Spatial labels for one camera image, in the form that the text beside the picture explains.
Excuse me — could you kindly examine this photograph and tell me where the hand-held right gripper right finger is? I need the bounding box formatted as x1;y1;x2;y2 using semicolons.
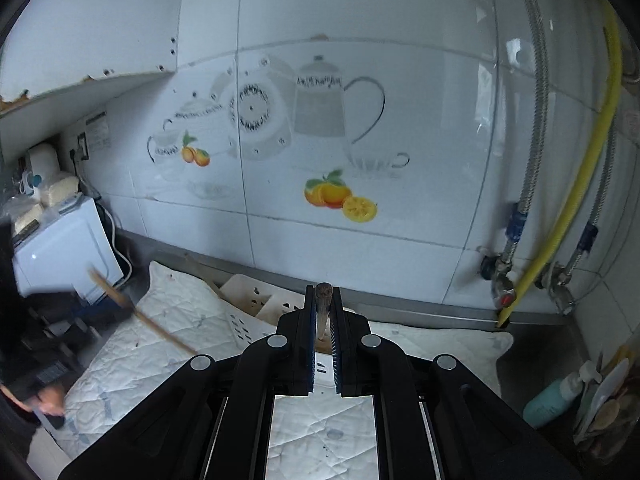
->
330;284;583;480

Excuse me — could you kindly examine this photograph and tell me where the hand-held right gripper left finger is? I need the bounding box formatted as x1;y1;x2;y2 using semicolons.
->
57;284;317;480

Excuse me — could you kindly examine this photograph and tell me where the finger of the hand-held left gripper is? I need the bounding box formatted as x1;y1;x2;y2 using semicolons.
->
42;317;108;361
27;290;136;323

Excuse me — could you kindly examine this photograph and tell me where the long wooden chopstick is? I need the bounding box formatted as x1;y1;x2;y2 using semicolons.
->
89;267;197;356
315;282;334;357

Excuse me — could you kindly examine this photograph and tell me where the cream plastic utensil holder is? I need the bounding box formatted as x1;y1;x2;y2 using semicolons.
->
218;273;346;392

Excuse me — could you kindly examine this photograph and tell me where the person's left hand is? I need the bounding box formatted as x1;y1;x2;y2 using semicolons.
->
32;390;68;431

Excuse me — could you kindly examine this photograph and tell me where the white microwave oven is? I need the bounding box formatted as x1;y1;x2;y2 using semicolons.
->
12;195;126;307

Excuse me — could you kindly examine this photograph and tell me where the white quilted mat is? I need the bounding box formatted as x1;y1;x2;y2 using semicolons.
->
30;260;516;480

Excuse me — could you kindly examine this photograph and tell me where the beige bundle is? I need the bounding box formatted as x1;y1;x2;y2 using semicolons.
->
42;175;82;207

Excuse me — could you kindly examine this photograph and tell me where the white kettle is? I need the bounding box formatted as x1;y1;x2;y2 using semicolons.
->
25;142;63;186

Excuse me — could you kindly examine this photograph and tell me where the teal pump bottle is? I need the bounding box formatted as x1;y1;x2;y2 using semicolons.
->
522;360;603;429

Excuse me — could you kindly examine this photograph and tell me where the metal angle valve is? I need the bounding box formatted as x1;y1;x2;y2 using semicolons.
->
537;260;577;317

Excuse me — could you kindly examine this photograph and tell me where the white plastic spoon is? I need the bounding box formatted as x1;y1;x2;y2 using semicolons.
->
587;357;632;428

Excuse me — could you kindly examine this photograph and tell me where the wooden spoon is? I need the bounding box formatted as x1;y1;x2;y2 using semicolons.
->
590;397;623;436

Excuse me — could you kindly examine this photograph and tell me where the dark utensil cup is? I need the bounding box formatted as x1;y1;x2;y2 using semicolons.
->
572;345;640;467

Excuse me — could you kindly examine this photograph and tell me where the printed wall label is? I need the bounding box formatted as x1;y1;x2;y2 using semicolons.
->
84;111;112;151

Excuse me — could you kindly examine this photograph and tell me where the metal valve with red handle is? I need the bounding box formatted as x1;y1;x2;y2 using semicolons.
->
477;246;517;312

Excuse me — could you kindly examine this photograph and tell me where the white wall cabinet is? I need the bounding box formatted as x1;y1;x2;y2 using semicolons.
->
0;0;190;113

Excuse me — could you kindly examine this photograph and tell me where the short braided metal hose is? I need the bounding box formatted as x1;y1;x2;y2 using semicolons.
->
560;125;619;286

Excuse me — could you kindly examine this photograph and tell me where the yellow gas hose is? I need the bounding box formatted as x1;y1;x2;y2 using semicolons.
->
496;0;624;330

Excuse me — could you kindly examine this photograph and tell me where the long braided metal hose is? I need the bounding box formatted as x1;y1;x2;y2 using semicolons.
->
492;0;551;281

